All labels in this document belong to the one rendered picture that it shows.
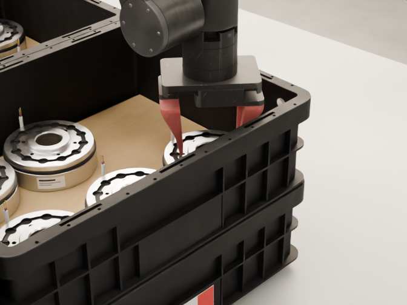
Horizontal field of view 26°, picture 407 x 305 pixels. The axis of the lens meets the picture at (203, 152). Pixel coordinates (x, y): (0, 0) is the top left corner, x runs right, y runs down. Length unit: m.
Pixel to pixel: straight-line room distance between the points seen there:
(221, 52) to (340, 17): 2.61
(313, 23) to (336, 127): 2.08
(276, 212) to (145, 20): 0.29
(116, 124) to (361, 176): 0.36
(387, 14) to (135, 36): 2.75
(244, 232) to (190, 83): 0.17
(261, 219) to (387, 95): 0.54
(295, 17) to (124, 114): 2.39
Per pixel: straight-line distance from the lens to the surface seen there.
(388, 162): 1.28
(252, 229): 0.96
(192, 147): 0.97
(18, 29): 1.29
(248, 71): 0.92
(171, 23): 0.81
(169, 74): 0.92
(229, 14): 0.87
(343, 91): 1.45
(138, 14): 0.82
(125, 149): 1.04
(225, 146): 0.86
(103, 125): 1.09
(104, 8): 1.16
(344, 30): 3.38
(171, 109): 0.90
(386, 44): 3.29
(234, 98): 0.90
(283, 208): 0.99
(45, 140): 1.02
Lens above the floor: 1.38
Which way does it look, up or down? 32 degrees down
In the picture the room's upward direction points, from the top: straight up
